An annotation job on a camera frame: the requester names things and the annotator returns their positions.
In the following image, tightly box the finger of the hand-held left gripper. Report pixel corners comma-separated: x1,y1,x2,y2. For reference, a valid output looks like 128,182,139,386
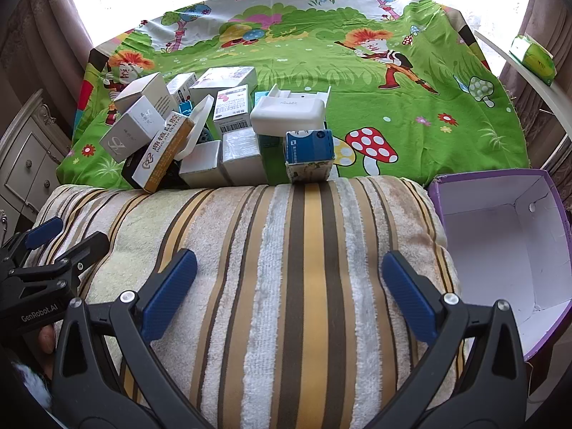
0,217,64,269
9,231,111,296

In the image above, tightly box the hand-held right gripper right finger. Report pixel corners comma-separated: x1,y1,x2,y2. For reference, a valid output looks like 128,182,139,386
357,250,530,429

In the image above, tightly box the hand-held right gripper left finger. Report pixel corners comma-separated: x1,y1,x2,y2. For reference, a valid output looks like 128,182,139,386
51,248,215,429

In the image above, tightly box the purple cardboard box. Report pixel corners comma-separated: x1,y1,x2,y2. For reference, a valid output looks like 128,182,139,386
426,168,572,363

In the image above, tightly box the orange white medicine box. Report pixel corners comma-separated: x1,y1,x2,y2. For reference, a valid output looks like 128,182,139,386
132,112,197,193

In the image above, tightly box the white plastic holder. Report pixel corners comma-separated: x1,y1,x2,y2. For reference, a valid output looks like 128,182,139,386
250,85,331,137

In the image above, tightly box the large white pink-flower box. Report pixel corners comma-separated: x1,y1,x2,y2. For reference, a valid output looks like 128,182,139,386
190,66,257,99

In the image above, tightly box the person's left hand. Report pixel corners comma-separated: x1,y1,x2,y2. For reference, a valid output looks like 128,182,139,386
38,324,59,378

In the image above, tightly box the cream carved cabinet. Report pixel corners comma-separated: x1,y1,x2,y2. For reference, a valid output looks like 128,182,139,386
0,89,72,233

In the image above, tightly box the white fluffy clothing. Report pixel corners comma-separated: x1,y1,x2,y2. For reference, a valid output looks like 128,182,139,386
11,360,52,412

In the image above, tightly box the striped beige towel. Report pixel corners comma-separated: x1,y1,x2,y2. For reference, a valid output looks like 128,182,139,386
22,175,470,429

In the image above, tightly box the small plain white box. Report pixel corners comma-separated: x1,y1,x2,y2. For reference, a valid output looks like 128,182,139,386
179,140,231,187

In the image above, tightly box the white shiny wrapped box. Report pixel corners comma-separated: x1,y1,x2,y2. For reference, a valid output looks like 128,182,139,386
221,127,269,186

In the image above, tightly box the small white blue-print box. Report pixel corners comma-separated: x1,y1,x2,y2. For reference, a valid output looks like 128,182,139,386
166,73,197,108

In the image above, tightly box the white medicine box pink print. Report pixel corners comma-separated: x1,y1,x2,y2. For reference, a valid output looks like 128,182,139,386
213,85,251,134

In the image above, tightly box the brown pleated curtain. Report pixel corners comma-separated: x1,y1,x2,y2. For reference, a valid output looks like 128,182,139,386
0,0,94,139
496,0,572,179

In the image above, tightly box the cartoon printed green bedsheet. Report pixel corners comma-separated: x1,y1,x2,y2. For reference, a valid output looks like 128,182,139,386
56,0,530,188

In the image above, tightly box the green tissue pack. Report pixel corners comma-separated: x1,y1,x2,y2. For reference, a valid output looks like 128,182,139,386
509,34,557,87

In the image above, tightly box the white curved rail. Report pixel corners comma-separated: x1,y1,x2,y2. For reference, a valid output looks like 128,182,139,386
474,30,572,144

